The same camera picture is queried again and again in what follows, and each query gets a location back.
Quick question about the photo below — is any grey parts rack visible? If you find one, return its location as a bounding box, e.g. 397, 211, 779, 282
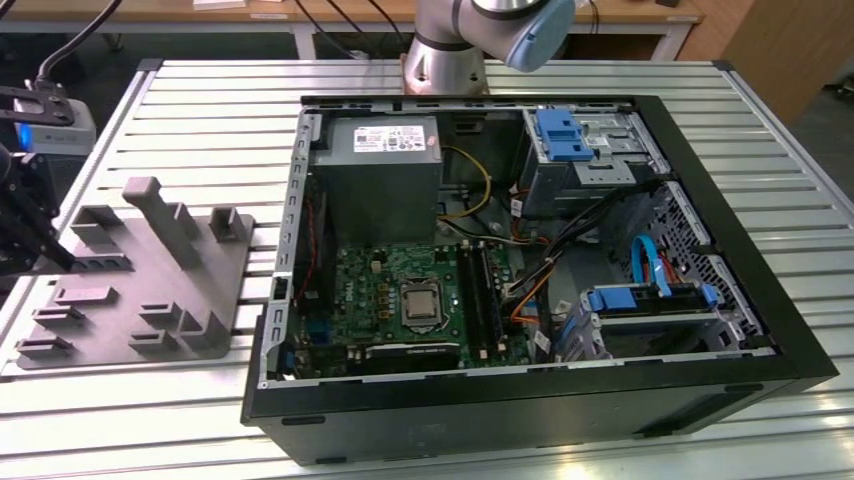
14, 175, 259, 371

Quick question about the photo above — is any wooden desk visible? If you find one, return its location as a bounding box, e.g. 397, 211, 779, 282
0, 0, 706, 61

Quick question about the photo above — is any green motherboard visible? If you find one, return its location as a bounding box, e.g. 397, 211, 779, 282
292, 239, 535, 371

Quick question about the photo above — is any grey power supply unit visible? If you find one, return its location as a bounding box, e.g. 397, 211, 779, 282
311, 115, 446, 246

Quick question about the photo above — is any metal socket cover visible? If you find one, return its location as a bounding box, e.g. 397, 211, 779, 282
394, 276, 447, 335

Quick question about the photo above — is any silver CPU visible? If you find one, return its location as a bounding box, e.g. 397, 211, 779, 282
399, 291, 439, 320

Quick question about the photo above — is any black graphics card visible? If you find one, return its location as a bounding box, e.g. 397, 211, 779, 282
363, 341, 462, 374

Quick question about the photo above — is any blue drive latch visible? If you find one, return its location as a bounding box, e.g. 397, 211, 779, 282
537, 110, 595, 164

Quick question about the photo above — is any black PC case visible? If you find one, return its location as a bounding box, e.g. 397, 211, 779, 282
240, 93, 841, 469

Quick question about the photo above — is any silver drive cage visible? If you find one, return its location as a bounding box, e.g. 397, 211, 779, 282
523, 107, 669, 216

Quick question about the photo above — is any hard disk in blue carrier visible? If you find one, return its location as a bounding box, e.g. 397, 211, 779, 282
586, 283, 719, 314

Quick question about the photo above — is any silver disk bay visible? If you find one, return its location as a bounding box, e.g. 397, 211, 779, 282
553, 287, 762, 361

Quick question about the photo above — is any wooden cabinet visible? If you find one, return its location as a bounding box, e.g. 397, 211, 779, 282
679, 0, 854, 126

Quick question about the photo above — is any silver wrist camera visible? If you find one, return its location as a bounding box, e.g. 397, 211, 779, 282
12, 97, 99, 156

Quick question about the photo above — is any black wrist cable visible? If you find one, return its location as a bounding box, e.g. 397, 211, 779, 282
36, 0, 126, 91

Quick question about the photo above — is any yellow wire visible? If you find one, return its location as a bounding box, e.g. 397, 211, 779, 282
439, 144, 495, 219

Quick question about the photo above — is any orange wire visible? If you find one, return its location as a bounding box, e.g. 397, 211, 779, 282
510, 264, 555, 326

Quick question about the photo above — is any black cable bundle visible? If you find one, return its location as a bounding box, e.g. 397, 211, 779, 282
539, 179, 669, 261

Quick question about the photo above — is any blue data cable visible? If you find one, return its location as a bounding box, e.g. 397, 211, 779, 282
630, 234, 675, 299

